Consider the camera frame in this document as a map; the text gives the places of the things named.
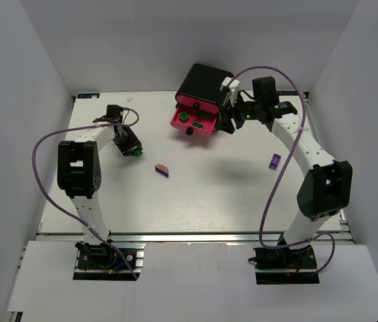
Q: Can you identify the green sloped lego brick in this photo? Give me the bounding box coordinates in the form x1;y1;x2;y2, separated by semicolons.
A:
192;122;204;129

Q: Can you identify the purple curved butterfly lego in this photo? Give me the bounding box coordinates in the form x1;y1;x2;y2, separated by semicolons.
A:
154;164;170;177

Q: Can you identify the pink drawer with black knob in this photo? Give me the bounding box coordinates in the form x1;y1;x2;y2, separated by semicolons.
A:
176;95;219;114

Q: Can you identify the purple butterfly lego brick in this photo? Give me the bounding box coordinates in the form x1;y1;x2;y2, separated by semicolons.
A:
269;154;281;170

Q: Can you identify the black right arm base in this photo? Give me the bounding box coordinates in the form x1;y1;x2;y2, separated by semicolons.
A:
248;246;320;285

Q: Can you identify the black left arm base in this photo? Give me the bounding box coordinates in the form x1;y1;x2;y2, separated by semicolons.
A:
72;242;141;282

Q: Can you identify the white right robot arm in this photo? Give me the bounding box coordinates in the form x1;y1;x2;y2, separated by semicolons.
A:
216;76;353;250

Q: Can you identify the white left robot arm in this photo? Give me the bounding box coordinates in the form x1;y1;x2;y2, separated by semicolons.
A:
57;105;143;246

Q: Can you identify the black drawer cabinet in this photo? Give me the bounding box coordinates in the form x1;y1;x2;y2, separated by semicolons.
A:
175;63;233;120

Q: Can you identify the blue label left corner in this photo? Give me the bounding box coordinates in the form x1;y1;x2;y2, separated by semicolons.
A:
76;93;100;99

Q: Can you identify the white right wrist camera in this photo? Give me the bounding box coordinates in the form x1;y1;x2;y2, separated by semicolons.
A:
220;76;240;107

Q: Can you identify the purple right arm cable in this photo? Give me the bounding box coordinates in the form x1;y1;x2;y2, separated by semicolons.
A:
229;66;336;276

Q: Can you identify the aluminium front rail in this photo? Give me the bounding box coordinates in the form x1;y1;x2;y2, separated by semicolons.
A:
36;231;354;244

